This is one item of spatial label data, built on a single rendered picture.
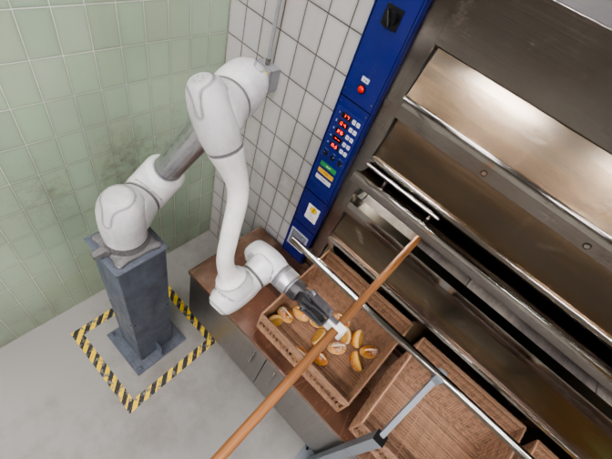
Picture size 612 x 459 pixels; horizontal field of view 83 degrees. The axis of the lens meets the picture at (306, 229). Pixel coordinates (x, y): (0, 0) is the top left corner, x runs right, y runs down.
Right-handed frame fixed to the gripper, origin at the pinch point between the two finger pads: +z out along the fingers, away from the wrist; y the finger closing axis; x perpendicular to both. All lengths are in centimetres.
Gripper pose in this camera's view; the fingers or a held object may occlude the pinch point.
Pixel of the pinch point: (335, 328)
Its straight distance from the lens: 119.3
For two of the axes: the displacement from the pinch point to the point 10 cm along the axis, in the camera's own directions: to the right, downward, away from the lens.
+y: -2.7, 6.0, 7.5
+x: -6.4, 4.7, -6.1
